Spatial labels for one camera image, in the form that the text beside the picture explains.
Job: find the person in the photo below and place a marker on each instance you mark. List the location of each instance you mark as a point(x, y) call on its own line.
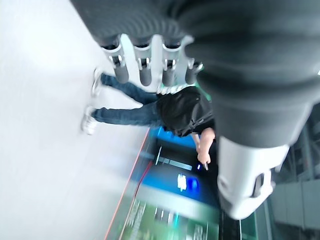
point(175, 110)

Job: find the person's hand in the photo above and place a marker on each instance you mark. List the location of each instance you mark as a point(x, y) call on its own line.
point(203, 158)

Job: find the blue and green display wall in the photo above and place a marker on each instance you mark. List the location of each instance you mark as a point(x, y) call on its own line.
point(172, 190)

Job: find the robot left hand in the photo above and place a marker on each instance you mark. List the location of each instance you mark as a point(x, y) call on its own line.
point(225, 62)

